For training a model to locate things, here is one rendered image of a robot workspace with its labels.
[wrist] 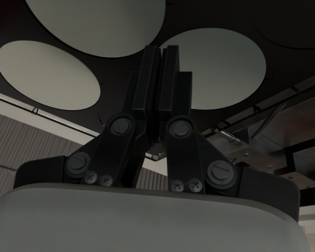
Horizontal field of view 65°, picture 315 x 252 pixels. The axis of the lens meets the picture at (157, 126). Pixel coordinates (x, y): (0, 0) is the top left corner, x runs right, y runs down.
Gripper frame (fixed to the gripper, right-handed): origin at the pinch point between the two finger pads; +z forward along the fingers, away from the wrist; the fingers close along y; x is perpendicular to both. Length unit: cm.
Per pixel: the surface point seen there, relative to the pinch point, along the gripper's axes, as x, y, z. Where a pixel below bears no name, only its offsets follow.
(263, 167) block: -24.1, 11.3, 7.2
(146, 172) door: -253, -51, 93
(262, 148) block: -20.0, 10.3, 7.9
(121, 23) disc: -1.6, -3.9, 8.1
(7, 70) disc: -6.5, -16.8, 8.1
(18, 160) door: -167, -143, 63
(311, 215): -28.9, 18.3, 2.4
